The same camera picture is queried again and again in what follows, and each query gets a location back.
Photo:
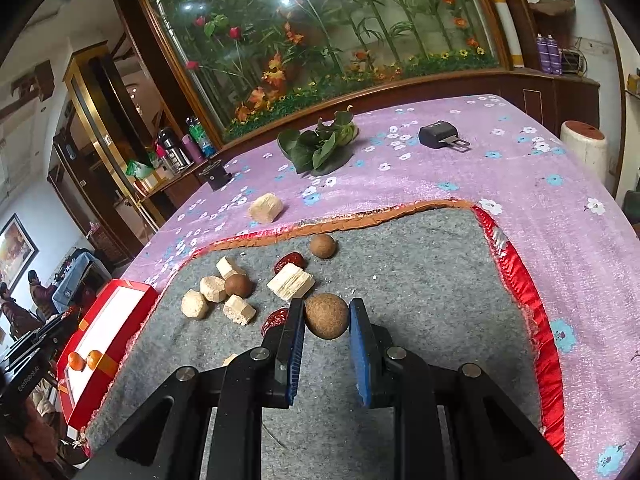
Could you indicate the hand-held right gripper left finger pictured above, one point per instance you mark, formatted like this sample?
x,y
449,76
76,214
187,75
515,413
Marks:
x,y
296,355

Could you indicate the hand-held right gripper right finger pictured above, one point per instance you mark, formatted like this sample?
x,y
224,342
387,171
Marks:
x,y
360,355

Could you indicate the red date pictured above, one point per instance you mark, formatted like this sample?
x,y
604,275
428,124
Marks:
x,y
290,261
275,320

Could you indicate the large brown round fruit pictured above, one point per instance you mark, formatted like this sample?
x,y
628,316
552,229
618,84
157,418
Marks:
x,y
326,315

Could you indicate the sugarcane piece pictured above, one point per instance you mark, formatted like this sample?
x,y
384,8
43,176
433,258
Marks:
x,y
194,304
239,310
213,288
229,266
230,359
266,208

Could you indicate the large sugarcane block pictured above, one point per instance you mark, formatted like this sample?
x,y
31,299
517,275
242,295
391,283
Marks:
x,y
290,282

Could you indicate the red box with white inside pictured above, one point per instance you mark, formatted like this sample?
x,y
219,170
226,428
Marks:
x,y
107,325

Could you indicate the small orange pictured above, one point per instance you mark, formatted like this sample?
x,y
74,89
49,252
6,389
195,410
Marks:
x,y
94,358
75,361

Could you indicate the grey mat with red trim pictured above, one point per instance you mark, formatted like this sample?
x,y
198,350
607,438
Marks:
x,y
425,285

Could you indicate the blue covered table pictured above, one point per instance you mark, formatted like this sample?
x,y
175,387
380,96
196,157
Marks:
x,y
70,280

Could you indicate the small black cylinder stand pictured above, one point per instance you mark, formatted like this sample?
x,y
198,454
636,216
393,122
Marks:
x,y
215,176

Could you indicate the green leafy vegetable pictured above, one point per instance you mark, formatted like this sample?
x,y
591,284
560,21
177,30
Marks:
x,y
320,145

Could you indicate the purple bottle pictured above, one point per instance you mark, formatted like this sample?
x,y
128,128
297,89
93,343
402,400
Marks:
x,y
190,149

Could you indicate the black buckle with metal tongue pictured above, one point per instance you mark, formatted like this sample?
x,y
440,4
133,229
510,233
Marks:
x,y
440,136

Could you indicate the green packet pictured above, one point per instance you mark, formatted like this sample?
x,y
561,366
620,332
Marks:
x,y
137,167

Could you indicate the black thermos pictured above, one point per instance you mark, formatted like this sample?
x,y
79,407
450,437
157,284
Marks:
x,y
170,152

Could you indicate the green bottle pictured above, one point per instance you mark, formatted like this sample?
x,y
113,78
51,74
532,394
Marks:
x,y
201,136

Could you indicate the purple floral cloth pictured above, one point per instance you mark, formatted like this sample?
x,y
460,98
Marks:
x,y
550,200

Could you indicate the gold framed display cabinet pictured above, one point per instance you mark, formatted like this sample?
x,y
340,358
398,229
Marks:
x,y
100,125

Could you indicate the white stool with red seat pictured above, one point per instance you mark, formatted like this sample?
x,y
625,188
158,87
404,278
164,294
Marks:
x,y
584,152

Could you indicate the glass flower display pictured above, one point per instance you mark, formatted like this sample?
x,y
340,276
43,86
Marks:
x,y
325,25

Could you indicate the purple spray can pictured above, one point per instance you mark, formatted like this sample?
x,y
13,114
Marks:
x,y
552,55
541,52

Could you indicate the framed wall picture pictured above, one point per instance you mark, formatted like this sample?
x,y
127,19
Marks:
x,y
15,247

